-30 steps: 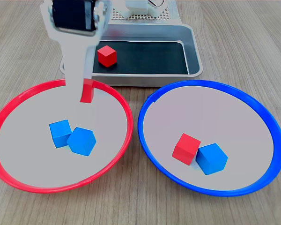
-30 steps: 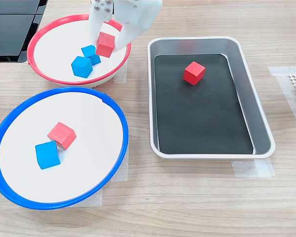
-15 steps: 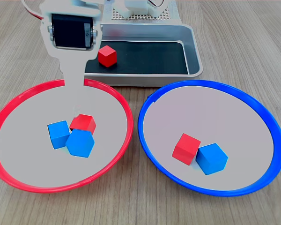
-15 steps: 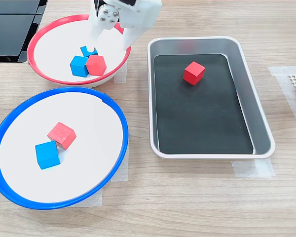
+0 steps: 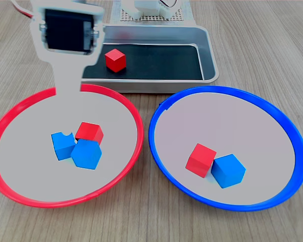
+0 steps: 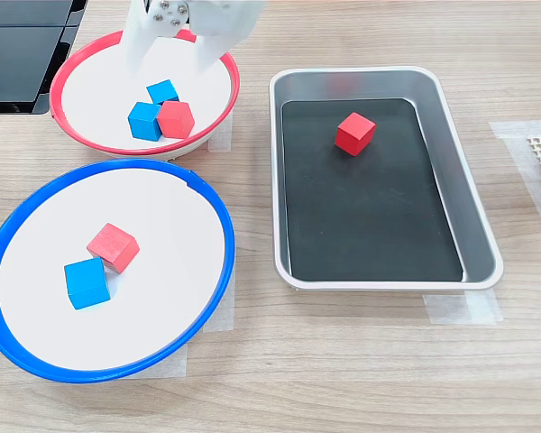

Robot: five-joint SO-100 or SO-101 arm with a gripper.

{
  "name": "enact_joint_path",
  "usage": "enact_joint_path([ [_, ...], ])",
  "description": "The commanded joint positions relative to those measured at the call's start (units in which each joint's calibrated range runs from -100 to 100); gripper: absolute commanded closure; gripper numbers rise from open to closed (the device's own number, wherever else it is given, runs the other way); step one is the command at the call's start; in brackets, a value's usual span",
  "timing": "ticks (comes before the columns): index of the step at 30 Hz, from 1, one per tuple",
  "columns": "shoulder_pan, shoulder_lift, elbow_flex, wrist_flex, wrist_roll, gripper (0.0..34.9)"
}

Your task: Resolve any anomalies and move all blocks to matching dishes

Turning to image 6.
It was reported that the black tray mat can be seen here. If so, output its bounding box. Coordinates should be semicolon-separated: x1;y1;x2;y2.
280;97;464;283

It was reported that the glossy black panel device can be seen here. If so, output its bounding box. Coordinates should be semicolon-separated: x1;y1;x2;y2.
0;0;89;115

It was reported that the small blue cube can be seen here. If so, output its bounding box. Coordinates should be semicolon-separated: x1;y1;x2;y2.
145;79;180;107
127;101;163;143
63;257;112;311

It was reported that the blue-rimmed white plate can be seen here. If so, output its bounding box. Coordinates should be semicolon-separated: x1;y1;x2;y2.
0;158;236;384

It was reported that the red-rimmed white plate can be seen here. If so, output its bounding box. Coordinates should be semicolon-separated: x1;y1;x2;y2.
49;25;242;162

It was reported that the steel tray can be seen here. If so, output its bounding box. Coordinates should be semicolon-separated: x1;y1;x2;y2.
269;66;505;291

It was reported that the small red cube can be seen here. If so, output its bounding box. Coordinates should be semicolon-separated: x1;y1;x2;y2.
86;222;141;275
334;111;377;157
155;100;196;140

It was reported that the translucent masking tape piece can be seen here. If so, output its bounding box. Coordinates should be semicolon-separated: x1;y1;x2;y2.
206;115;234;154
128;344;188;380
423;290;504;325
202;265;236;334
489;119;541;253

